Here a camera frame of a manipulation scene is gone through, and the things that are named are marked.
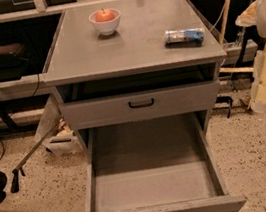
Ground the grey drawer cabinet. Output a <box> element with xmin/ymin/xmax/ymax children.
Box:
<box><xmin>31</xmin><ymin>0</ymin><xmax>240</xmax><ymax>159</ymax></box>

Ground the open grey lower drawer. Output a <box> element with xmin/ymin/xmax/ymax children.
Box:
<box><xmin>85</xmin><ymin>113</ymin><xmax>246</xmax><ymax>212</ymax></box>

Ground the closed grey upper drawer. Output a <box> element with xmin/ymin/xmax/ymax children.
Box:
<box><xmin>59</xmin><ymin>81</ymin><xmax>220</xmax><ymax>130</ymax></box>

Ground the white ceramic bowl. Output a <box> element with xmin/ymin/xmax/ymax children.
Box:
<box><xmin>89</xmin><ymin>8</ymin><xmax>121</xmax><ymax>36</ymax></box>

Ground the red apple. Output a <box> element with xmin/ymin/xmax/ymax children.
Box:
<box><xmin>95</xmin><ymin>9</ymin><xmax>115</xmax><ymax>23</ymax></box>

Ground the white plastic bag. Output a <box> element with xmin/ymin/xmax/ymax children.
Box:
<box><xmin>34</xmin><ymin>94</ymin><xmax>83</xmax><ymax>156</ymax></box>

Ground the black box on shelf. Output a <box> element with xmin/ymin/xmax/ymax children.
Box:
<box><xmin>0</xmin><ymin>43</ymin><xmax>28</xmax><ymax>82</ymax></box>

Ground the wooden easel frame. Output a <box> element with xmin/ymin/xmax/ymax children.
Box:
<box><xmin>207</xmin><ymin>0</ymin><xmax>258</xmax><ymax>79</ymax></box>

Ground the black upper drawer handle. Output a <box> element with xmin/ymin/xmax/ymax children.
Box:
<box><xmin>128</xmin><ymin>98</ymin><xmax>155</xmax><ymax>109</ymax></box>

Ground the grey pole with black handle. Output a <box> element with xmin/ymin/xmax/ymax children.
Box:
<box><xmin>10</xmin><ymin>126</ymin><xmax>56</xmax><ymax>193</ymax></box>

